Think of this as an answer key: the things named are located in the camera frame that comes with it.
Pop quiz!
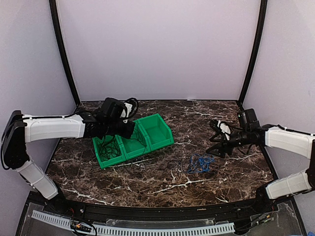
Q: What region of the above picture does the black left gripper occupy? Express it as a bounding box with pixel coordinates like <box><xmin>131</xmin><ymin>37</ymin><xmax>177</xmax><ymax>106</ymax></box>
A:
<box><xmin>104</xmin><ymin>119</ymin><xmax>135</xmax><ymax>139</ymax></box>

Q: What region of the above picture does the black cable on table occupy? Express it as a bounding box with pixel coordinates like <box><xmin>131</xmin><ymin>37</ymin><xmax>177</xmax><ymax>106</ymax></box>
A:
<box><xmin>166</xmin><ymin>159</ymin><xmax>188</xmax><ymax>173</ymax></box>

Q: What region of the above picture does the black frame post left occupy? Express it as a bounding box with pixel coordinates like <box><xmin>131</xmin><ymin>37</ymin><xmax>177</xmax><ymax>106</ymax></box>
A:
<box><xmin>49</xmin><ymin>0</ymin><xmax>81</xmax><ymax>106</ymax></box>

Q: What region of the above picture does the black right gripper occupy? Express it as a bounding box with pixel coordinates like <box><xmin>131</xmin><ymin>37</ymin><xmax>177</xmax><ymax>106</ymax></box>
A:
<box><xmin>206</xmin><ymin>129</ymin><xmax>250</xmax><ymax>158</ymax></box>

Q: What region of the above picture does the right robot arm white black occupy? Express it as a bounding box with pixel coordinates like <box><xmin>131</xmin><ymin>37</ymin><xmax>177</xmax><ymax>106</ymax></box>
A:
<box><xmin>206</xmin><ymin>109</ymin><xmax>315</xmax><ymax>213</ymax></box>

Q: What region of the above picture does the black thin cable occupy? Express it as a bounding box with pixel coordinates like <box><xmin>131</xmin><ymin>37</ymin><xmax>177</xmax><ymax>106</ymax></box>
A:
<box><xmin>95</xmin><ymin>136</ymin><xmax>123</xmax><ymax>162</ymax></box>

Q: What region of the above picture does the green plastic three-compartment bin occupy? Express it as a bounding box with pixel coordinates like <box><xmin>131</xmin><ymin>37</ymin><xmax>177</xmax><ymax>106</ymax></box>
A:
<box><xmin>92</xmin><ymin>114</ymin><xmax>174</xmax><ymax>169</ymax></box>

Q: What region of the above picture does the black frame post right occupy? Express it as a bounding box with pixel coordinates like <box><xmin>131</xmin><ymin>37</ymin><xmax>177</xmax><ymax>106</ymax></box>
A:
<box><xmin>238</xmin><ymin>0</ymin><xmax>268</xmax><ymax>106</ymax></box>

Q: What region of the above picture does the black front rail base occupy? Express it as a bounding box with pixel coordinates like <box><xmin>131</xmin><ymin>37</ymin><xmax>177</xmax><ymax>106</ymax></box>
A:
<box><xmin>15</xmin><ymin>191</ymin><xmax>307</xmax><ymax>236</ymax></box>

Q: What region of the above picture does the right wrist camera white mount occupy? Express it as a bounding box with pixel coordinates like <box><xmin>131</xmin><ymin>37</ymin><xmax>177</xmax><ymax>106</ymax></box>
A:
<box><xmin>210</xmin><ymin>119</ymin><xmax>231</xmax><ymax>140</ymax></box>

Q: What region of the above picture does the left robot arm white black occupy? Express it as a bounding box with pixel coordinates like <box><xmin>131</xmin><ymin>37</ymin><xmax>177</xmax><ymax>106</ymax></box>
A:
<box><xmin>0</xmin><ymin>97</ymin><xmax>139</xmax><ymax>214</ymax></box>

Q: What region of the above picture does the white slotted cable duct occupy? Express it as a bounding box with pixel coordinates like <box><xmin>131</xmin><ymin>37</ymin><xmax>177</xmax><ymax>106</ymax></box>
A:
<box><xmin>31</xmin><ymin>210</ymin><xmax>235</xmax><ymax>236</ymax></box>

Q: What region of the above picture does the blue tangled cable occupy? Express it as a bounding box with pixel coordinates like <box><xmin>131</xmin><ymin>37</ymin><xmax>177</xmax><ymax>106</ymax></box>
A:
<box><xmin>186</xmin><ymin>153</ymin><xmax>216</xmax><ymax>175</ymax></box>

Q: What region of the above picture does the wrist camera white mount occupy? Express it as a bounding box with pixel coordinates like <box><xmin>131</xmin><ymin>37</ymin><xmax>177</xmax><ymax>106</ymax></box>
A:
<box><xmin>121</xmin><ymin>97</ymin><xmax>139</xmax><ymax>123</ymax></box>
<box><xmin>210</xmin><ymin>119</ymin><xmax>231</xmax><ymax>140</ymax></box>

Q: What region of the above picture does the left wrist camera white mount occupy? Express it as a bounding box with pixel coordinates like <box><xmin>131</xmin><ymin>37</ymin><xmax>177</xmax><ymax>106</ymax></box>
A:
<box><xmin>121</xmin><ymin>97</ymin><xmax>139</xmax><ymax>123</ymax></box>

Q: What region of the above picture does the black frame post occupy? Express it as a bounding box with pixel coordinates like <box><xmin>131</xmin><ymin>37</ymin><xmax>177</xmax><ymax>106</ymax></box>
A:
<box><xmin>238</xmin><ymin>0</ymin><xmax>268</xmax><ymax>106</ymax></box>
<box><xmin>49</xmin><ymin>0</ymin><xmax>81</xmax><ymax>106</ymax></box>

